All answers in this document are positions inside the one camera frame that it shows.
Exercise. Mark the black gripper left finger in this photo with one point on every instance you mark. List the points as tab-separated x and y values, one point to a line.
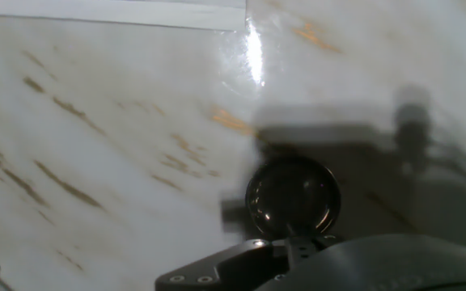
217	271

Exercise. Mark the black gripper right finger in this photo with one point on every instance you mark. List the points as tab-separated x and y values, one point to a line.
299	250

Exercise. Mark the small round steel plate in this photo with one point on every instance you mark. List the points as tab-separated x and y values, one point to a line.
293	194

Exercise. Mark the marble pattern board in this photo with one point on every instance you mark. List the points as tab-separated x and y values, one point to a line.
95	121

